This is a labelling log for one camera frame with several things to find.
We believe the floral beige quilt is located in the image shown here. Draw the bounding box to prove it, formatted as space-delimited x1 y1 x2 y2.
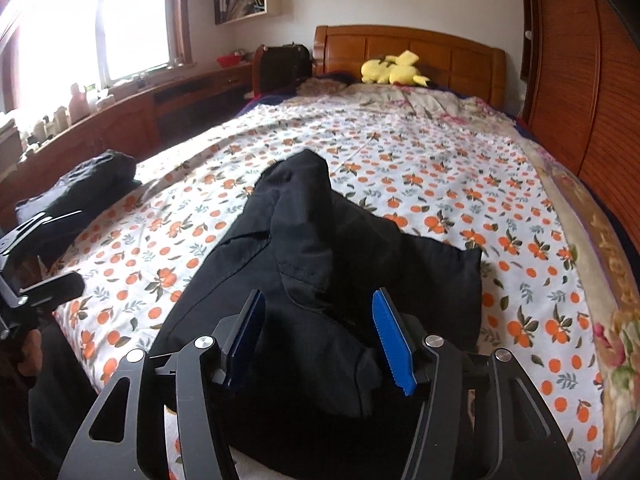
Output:
282 84 639 479

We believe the person's left hand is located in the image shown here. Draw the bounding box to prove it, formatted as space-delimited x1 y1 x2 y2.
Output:
17 330 43 377

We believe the window with wooden frame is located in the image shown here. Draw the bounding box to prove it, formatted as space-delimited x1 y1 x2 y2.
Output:
1 0 193 116

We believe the black double-breasted coat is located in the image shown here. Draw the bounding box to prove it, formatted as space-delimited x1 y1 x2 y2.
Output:
151 151 482 479

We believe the chair with black bag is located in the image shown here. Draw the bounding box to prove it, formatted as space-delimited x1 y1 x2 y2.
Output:
252 44 312 96

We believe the wooden headboard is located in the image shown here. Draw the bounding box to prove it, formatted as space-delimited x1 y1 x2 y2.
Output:
311 24 508 111

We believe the folded black garment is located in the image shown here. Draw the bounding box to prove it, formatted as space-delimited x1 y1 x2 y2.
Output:
14 150 140 223

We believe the wooden desk cabinet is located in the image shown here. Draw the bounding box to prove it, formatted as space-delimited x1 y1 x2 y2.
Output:
1 63 252 230

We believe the yellow Pikachu plush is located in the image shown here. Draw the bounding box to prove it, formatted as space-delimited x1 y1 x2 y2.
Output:
361 50 432 88

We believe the orange print bed sheet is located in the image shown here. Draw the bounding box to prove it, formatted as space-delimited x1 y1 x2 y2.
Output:
56 98 604 479

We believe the wooden louvered wardrobe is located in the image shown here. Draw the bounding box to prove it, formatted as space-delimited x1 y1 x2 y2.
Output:
525 0 639 243

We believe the red bowl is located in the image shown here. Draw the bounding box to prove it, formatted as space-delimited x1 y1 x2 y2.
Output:
216 53 243 68

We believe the pink bottle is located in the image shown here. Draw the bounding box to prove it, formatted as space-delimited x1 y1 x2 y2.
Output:
68 82 91 125

